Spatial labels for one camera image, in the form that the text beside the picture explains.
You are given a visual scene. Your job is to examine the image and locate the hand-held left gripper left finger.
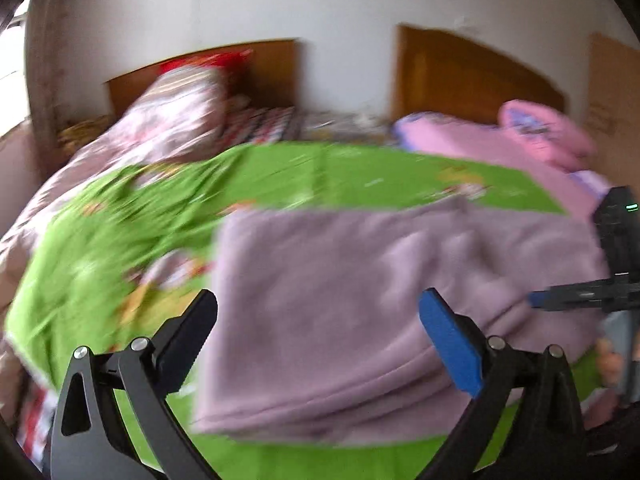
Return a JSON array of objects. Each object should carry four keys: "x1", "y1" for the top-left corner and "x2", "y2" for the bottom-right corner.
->
[{"x1": 50, "y1": 288, "x2": 221, "y2": 480}]

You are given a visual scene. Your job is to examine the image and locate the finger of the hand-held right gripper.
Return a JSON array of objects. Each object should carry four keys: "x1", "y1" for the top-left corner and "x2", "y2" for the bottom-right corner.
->
[{"x1": 529, "y1": 283, "x2": 620, "y2": 312}]

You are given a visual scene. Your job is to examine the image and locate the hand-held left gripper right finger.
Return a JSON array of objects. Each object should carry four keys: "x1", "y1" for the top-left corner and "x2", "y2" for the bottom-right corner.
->
[{"x1": 418, "y1": 287, "x2": 587, "y2": 480}]

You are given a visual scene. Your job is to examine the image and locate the mauve purple blanket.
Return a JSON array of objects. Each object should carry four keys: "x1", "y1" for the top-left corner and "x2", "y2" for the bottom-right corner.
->
[{"x1": 191, "y1": 199, "x2": 618, "y2": 450}]

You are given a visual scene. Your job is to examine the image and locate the person's right hand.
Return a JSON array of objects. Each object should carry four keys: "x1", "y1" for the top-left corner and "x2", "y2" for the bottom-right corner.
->
[{"x1": 595, "y1": 332, "x2": 626, "y2": 403}]

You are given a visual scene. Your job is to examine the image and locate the purple and white folded cloth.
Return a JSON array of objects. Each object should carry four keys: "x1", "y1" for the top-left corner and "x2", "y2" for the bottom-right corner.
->
[{"x1": 569, "y1": 170, "x2": 615, "y2": 197}]

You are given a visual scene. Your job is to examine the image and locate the folded pink floral quilt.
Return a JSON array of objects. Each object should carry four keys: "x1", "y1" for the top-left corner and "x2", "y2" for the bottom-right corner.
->
[{"x1": 497, "y1": 100, "x2": 599, "y2": 172}]

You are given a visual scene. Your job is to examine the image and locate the light wooden wardrobe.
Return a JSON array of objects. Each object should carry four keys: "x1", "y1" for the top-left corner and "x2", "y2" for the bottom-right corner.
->
[{"x1": 581, "y1": 32, "x2": 640, "y2": 192}]

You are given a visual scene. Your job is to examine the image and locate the green printed bed sheet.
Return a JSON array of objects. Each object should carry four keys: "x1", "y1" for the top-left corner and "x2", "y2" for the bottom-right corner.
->
[{"x1": 4, "y1": 141, "x2": 608, "y2": 480}]

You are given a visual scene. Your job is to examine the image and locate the pink bed sheet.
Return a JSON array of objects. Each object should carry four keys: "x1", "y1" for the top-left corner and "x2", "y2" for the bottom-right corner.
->
[{"x1": 391, "y1": 111, "x2": 610, "y2": 222}]

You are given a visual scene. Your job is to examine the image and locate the pink patterned quilt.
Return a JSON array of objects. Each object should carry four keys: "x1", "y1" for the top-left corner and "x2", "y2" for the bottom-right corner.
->
[{"x1": 0, "y1": 67, "x2": 232, "y2": 396}]

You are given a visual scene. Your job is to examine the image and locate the yellow and black cloth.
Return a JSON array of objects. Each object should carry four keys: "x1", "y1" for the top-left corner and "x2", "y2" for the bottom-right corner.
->
[{"x1": 54, "y1": 115, "x2": 117, "y2": 150}]

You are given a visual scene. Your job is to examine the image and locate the right wooden headboard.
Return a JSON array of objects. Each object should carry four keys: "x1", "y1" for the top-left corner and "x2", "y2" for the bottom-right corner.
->
[{"x1": 391, "y1": 24, "x2": 567, "y2": 126}]

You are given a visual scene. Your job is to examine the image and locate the nightstand with floral cover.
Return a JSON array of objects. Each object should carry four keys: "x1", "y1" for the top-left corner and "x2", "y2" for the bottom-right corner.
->
[{"x1": 299, "y1": 111, "x2": 397, "y2": 144}]

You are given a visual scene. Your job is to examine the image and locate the plain wooden headboard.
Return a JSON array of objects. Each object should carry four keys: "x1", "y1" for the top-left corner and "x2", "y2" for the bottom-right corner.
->
[{"x1": 104, "y1": 37, "x2": 300, "y2": 120}]

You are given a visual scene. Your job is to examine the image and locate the red embroidered pillow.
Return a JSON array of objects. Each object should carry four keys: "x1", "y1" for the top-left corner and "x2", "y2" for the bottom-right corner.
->
[{"x1": 159, "y1": 49, "x2": 254, "y2": 77}]

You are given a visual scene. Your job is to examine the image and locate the brown patterned curtain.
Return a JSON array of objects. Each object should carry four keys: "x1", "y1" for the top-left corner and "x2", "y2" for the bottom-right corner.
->
[{"x1": 24, "y1": 0, "x2": 77, "y2": 153}]

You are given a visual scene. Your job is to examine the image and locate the barred window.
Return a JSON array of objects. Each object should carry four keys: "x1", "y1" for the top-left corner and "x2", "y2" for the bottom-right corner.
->
[{"x1": 0, "y1": 5, "x2": 32, "y2": 138}]

